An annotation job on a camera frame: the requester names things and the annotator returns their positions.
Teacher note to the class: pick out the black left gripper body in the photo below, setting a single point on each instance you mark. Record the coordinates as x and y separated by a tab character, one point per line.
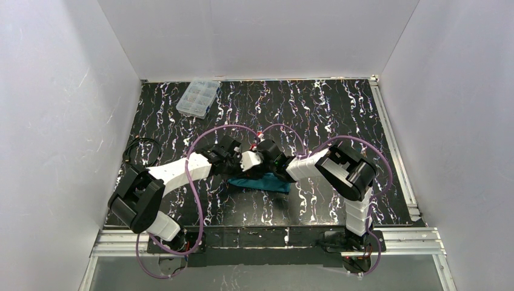
234	161

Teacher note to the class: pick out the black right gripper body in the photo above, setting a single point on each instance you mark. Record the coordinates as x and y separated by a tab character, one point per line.
257	171

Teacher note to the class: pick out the teal cloth napkin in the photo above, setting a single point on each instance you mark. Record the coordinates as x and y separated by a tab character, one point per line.
268	182

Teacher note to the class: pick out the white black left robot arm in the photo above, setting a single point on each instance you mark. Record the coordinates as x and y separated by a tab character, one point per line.
137	198

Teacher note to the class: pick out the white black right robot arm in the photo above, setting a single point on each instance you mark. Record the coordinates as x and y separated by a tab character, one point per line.
347	171

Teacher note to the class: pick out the clear plastic screw organizer box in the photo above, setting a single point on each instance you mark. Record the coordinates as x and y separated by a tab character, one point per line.
198	98

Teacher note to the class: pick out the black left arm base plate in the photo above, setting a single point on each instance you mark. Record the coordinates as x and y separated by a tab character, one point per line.
182	242

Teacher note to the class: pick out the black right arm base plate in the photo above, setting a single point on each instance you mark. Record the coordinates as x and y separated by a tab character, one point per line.
343	240

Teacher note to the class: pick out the aluminium right side rail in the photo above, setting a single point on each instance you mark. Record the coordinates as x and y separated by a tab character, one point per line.
406	187

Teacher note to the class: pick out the aluminium front frame rail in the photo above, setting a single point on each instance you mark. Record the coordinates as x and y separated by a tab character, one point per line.
393	240

